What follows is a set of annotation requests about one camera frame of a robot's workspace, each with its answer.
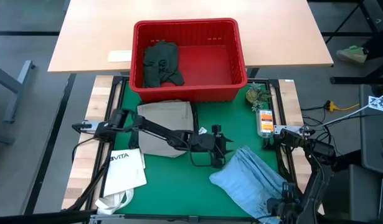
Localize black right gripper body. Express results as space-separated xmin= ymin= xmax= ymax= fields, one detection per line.
xmin=267 ymin=182 xmax=303 ymax=224

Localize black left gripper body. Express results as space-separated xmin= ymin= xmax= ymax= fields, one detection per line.
xmin=191 ymin=124 xmax=226 ymax=169

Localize dark blue denim jeans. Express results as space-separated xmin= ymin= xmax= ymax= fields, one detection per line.
xmin=128 ymin=101 xmax=201 ymax=150

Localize pale blue denim garment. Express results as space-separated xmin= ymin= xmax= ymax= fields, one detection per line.
xmin=209 ymin=145 xmax=288 ymax=224

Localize beige garment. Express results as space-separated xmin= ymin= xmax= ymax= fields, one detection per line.
xmin=136 ymin=100 xmax=195 ymax=159

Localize red plastic laundry bin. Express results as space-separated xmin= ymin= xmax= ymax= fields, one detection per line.
xmin=130 ymin=17 xmax=249 ymax=103

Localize orange white printed card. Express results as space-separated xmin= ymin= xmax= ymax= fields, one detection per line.
xmin=255 ymin=108 xmax=275 ymax=139

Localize green table mat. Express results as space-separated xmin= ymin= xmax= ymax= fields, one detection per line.
xmin=102 ymin=80 xmax=287 ymax=218

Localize small artificial potted plant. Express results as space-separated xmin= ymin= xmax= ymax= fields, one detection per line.
xmin=245 ymin=82 xmax=273 ymax=112

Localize grey metal box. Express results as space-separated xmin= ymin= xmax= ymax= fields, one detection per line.
xmin=321 ymin=164 xmax=382 ymax=222

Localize white canvas tote bag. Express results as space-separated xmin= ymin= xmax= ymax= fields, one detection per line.
xmin=94 ymin=148 xmax=148 ymax=215

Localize dark green garment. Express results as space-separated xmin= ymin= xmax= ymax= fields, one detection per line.
xmin=143 ymin=40 xmax=186 ymax=88

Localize grey cabinet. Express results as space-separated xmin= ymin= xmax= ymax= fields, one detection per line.
xmin=359 ymin=83 xmax=383 ymax=177

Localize white paper label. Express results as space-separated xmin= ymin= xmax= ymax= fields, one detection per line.
xmin=107 ymin=49 xmax=133 ymax=63

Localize white printed sign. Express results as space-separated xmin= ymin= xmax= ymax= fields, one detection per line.
xmin=367 ymin=95 xmax=383 ymax=114

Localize person's green shoe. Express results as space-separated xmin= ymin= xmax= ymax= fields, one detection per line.
xmin=336 ymin=45 xmax=369 ymax=65

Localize light wooden table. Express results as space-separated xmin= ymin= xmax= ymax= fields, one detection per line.
xmin=47 ymin=0 xmax=334 ymax=74

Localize black table base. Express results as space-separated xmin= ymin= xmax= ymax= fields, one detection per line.
xmin=321 ymin=0 xmax=383 ymax=85

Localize black steel floor beam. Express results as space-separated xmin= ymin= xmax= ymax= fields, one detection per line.
xmin=22 ymin=73 xmax=77 ymax=215

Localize person's leg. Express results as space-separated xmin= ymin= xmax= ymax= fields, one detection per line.
xmin=362 ymin=29 xmax=383 ymax=62

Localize grey table leg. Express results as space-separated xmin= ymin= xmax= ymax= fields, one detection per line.
xmin=0 ymin=60 xmax=36 ymax=124

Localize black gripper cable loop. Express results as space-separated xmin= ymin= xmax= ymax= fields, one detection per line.
xmin=189 ymin=149 xmax=219 ymax=168

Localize black cable bundle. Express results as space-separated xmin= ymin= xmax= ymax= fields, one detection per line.
xmin=300 ymin=105 xmax=335 ymax=147

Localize yellow power cord plug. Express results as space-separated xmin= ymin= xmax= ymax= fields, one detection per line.
xmin=326 ymin=100 xmax=361 ymax=113

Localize white cable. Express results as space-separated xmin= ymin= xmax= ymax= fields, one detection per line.
xmin=321 ymin=90 xmax=383 ymax=128

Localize black arm base cable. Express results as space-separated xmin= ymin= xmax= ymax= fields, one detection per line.
xmin=71 ymin=136 xmax=97 ymax=163

